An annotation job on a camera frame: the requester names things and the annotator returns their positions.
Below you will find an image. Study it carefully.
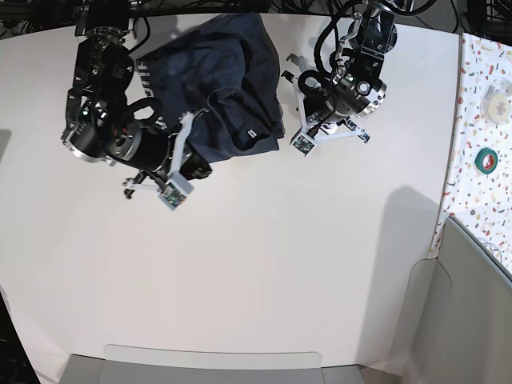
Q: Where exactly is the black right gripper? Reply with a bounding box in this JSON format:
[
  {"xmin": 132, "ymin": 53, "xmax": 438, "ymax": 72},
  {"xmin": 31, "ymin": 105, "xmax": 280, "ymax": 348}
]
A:
[{"xmin": 127, "ymin": 130, "xmax": 212, "ymax": 180}]

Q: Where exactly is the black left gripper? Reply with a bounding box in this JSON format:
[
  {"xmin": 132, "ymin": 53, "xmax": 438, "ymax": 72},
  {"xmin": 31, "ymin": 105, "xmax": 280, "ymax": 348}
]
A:
[{"xmin": 302, "ymin": 86, "xmax": 348, "ymax": 134}]

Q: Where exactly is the dark blue t-shirt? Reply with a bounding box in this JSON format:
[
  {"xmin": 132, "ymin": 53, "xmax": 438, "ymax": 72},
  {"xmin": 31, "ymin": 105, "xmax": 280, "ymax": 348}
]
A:
[{"xmin": 137, "ymin": 14, "xmax": 284, "ymax": 163}]

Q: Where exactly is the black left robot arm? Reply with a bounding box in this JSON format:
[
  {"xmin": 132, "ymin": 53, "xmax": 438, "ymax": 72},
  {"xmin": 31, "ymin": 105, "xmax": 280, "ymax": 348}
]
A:
[{"xmin": 297, "ymin": 1, "xmax": 398, "ymax": 137}]

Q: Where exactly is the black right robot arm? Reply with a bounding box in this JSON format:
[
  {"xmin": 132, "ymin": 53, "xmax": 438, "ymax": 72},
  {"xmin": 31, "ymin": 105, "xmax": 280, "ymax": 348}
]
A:
[{"xmin": 61, "ymin": 1, "xmax": 178, "ymax": 184}]

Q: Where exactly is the green tape roll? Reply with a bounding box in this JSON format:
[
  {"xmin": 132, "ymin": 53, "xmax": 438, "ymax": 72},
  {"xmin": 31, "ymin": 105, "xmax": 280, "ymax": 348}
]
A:
[{"xmin": 474, "ymin": 148, "xmax": 498, "ymax": 174}]

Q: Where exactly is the clear tape spool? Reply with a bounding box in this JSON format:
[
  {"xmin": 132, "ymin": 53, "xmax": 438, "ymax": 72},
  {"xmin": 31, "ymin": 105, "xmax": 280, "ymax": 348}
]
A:
[{"xmin": 480, "ymin": 79, "xmax": 511, "ymax": 126}]

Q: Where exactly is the terrazzo patterned side board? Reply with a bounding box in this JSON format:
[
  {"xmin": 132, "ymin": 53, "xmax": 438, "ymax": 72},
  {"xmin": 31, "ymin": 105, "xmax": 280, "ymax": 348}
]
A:
[{"xmin": 430, "ymin": 34, "xmax": 511, "ymax": 269}]

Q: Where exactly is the grey bin front edge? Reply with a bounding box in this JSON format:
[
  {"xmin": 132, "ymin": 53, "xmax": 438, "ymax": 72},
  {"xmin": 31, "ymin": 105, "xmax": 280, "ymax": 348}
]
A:
[{"xmin": 59, "ymin": 344, "xmax": 364, "ymax": 383}]

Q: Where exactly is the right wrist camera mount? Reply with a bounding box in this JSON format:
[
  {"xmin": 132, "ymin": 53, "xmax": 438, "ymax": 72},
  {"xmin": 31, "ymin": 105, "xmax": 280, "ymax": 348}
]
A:
[{"xmin": 126, "ymin": 112, "xmax": 194, "ymax": 210}]

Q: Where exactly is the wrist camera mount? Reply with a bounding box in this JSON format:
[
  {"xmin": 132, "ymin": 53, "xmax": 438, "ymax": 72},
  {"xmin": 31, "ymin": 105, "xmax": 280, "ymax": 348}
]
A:
[
  {"xmin": 126, "ymin": 112, "xmax": 194, "ymax": 210},
  {"xmin": 282, "ymin": 54, "xmax": 382, "ymax": 156}
]

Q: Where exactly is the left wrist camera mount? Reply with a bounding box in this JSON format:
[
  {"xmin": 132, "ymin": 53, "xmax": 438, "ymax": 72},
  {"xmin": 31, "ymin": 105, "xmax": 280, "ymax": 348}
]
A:
[{"xmin": 282, "ymin": 54, "xmax": 382, "ymax": 156}]

